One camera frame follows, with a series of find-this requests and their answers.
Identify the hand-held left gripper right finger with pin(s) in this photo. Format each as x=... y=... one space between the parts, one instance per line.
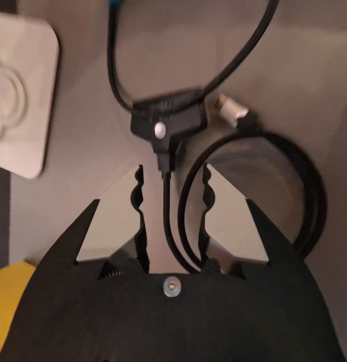
x=233 y=229

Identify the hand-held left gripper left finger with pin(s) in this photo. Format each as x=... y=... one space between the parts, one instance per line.
x=114 y=226

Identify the black HDMI switch box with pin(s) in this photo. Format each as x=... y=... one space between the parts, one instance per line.
x=233 y=110

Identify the black hdmi switch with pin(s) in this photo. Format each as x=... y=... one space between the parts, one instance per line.
x=167 y=118

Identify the yellow plastic storage bin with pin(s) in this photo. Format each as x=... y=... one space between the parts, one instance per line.
x=6 y=297

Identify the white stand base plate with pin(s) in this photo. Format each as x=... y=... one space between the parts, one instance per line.
x=26 y=99

